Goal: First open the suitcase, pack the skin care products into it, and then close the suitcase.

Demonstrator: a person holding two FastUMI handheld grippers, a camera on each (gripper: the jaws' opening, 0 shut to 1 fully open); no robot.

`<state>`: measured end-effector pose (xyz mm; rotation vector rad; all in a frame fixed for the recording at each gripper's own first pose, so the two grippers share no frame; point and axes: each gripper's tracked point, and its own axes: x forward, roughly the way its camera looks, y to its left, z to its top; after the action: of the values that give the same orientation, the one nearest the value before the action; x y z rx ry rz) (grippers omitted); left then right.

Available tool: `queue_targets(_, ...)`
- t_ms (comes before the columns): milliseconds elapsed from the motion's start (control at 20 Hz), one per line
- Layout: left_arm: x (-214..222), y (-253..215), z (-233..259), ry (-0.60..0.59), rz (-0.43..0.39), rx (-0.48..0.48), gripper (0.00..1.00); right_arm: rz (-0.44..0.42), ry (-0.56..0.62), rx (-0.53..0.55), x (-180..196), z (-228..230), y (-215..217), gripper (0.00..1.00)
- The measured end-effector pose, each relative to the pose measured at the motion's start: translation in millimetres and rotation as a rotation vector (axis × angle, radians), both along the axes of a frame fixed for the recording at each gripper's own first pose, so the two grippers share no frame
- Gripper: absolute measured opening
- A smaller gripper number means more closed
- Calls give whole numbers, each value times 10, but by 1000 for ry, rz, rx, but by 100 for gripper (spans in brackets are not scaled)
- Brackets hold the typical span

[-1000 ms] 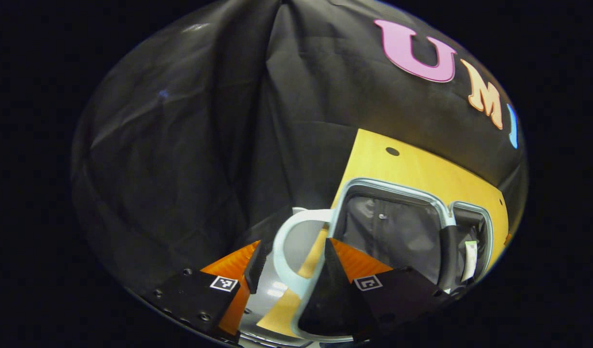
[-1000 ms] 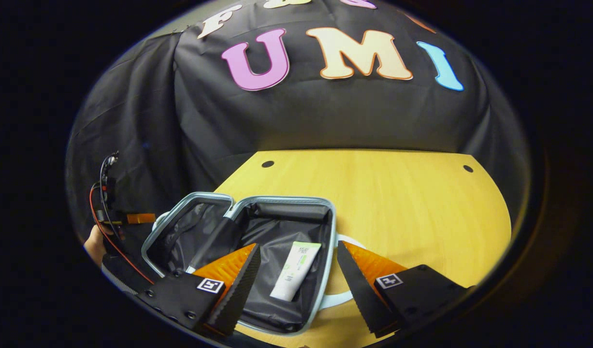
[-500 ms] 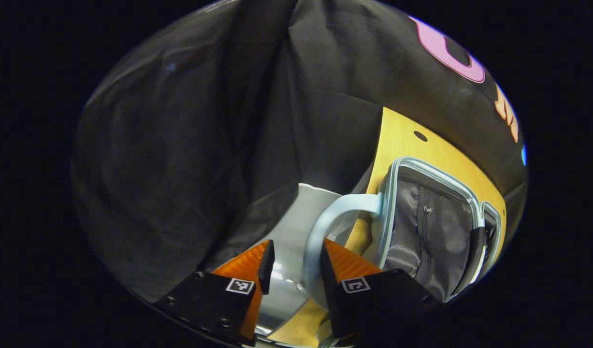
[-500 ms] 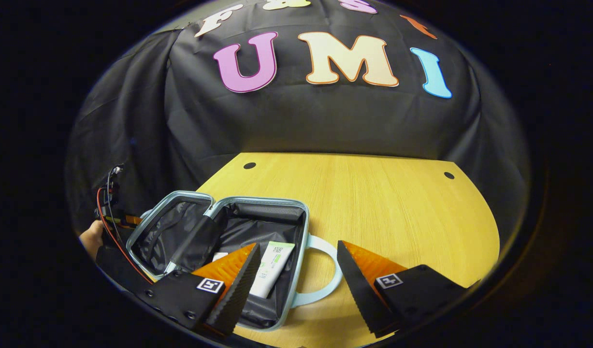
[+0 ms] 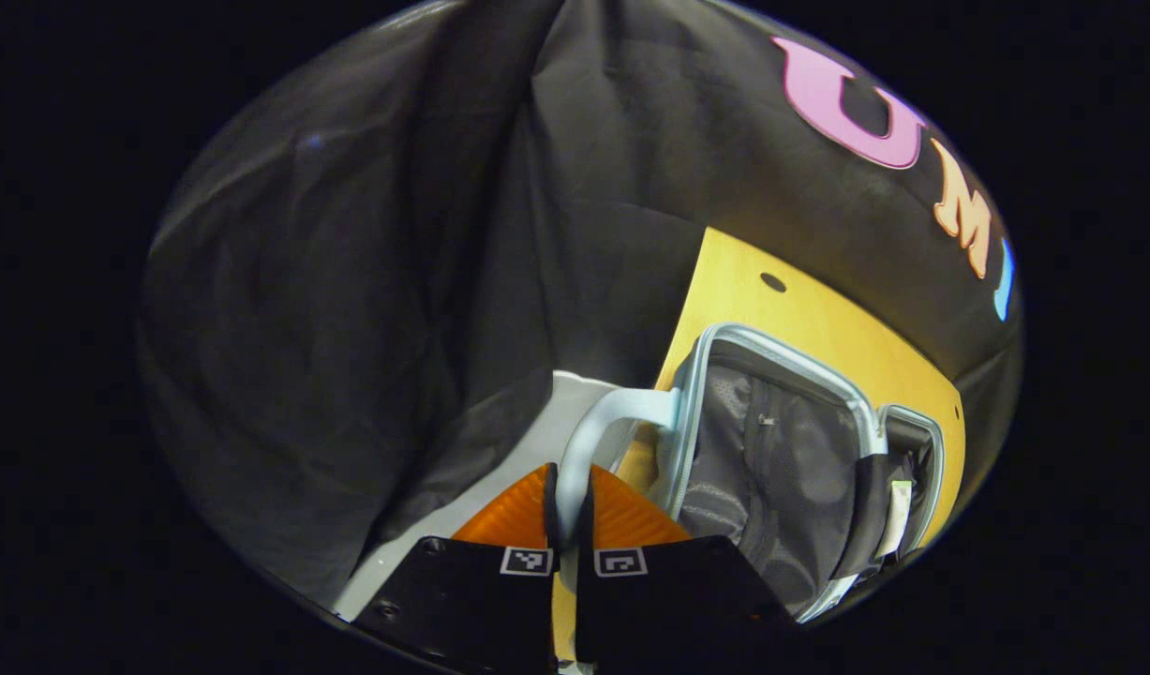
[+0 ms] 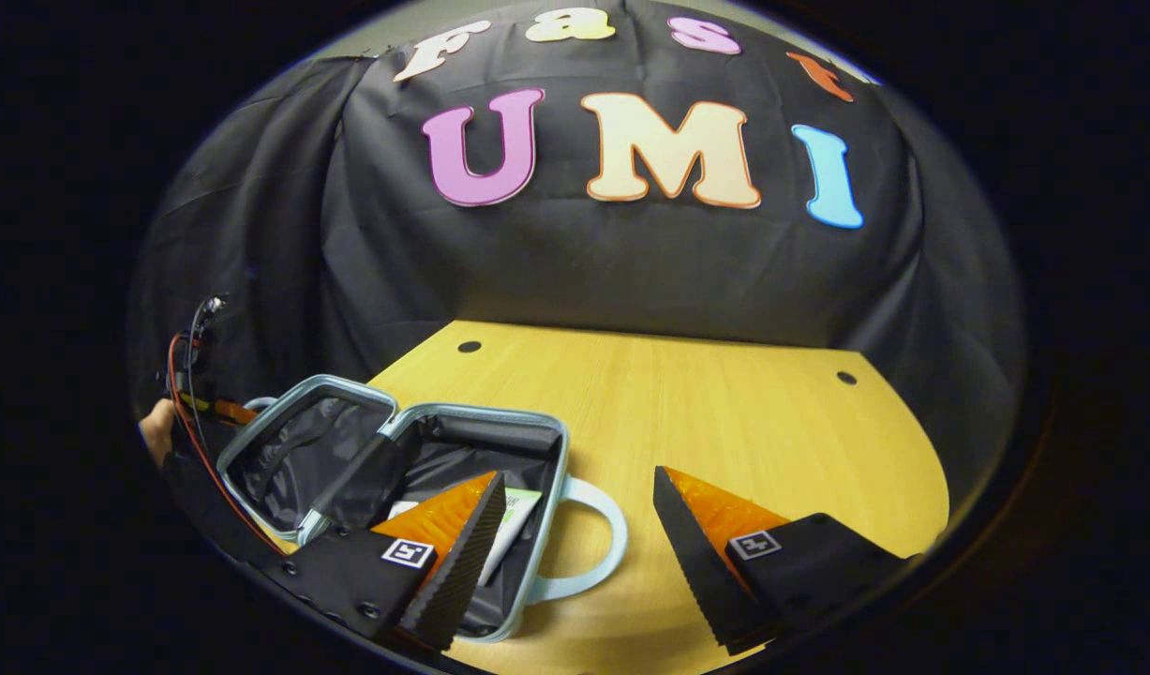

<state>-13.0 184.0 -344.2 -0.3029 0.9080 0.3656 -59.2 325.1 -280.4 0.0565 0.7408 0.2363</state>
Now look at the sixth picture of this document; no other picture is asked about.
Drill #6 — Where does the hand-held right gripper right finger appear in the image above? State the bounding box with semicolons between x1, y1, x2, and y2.
651;465;915;657

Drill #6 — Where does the red cable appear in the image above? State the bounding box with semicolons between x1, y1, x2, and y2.
167;333;287;556

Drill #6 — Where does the white and green cream tube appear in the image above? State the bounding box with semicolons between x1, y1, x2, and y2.
476;487;545;587

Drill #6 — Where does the white suitcase with handle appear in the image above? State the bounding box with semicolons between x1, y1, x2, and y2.
217;373;629;645

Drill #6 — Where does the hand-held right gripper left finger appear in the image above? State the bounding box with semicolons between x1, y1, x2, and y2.
261;471;508;653

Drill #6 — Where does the black backdrop cloth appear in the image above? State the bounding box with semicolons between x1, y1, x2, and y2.
129;0;1025;526

